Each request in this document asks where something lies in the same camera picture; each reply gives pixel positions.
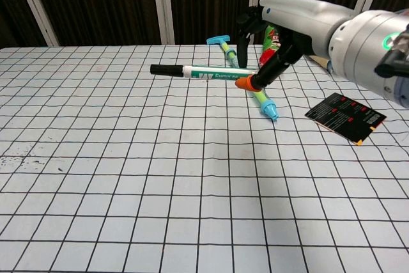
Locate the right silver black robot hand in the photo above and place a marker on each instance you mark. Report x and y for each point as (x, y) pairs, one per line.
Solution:
(303, 23)

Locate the white green marker pen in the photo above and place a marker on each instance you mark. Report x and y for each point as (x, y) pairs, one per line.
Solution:
(217, 73)

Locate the black marker cap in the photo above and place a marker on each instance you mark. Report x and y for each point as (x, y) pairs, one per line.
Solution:
(166, 70)

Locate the green chips can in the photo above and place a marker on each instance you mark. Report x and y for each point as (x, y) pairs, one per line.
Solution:
(270, 46)

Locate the green blue water squirter toy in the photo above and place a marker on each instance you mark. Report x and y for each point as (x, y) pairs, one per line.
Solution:
(270, 110)

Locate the black printed card packet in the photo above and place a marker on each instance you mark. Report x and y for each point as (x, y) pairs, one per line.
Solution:
(346, 116)

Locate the white checkered tablecloth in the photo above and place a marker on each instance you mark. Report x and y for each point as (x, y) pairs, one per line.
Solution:
(159, 174)

